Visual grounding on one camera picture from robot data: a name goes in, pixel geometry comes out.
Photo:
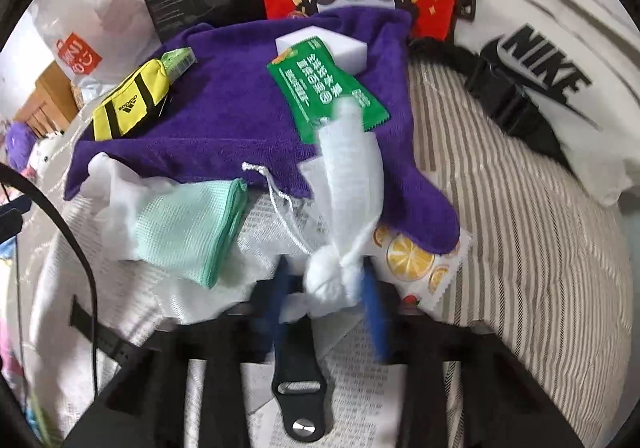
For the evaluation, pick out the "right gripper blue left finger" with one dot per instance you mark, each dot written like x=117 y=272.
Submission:
x=269 y=298

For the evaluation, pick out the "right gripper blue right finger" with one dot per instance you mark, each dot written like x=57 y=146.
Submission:
x=375 y=309

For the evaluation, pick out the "white knotted cloth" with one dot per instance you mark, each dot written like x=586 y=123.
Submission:
x=347 y=184

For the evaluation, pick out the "green snack packet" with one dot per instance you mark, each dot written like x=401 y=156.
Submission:
x=311 y=83

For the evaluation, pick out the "yellow Adidas pouch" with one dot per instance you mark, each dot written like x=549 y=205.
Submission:
x=132 y=103

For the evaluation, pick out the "green tissue pack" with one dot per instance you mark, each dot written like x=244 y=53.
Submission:
x=176 y=62

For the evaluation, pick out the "fruit pattern sachet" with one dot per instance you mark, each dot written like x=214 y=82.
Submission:
x=420 y=277

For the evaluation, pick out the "translucent plastic bag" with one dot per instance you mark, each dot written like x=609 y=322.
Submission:
x=253 y=256

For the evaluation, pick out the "newspaper sheet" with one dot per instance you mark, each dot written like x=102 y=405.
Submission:
x=364 y=396

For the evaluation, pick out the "mint green cloth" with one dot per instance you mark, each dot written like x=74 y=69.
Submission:
x=188 y=230

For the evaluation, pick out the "striped cushion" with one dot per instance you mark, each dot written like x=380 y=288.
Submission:
x=548 y=268

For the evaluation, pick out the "white glove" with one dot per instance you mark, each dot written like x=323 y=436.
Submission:
x=121 y=195

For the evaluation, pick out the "purple towel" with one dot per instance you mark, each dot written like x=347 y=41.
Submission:
x=227 y=110

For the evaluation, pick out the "wooden side table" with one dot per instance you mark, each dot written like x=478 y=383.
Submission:
x=52 y=105

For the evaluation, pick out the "white Nike waist bag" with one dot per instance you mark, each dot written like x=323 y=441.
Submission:
x=578 y=60

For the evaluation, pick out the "white Miniso plastic bag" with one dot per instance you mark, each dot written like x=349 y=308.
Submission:
x=97 y=43

